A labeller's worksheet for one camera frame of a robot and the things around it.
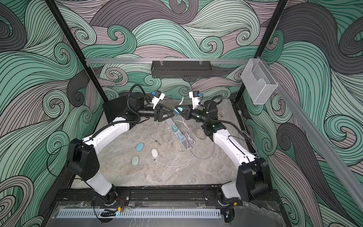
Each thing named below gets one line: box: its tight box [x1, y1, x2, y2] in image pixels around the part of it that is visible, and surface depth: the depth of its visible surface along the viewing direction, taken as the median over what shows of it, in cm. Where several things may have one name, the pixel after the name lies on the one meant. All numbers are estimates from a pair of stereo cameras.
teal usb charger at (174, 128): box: [171, 124, 179, 133], surface depth 97 cm
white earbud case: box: [150, 148, 159, 158], surface depth 90 cm
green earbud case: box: [131, 155, 140, 166], surface depth 87 cm
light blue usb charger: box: [177, 132, 185, 142], surface depth 93 cm
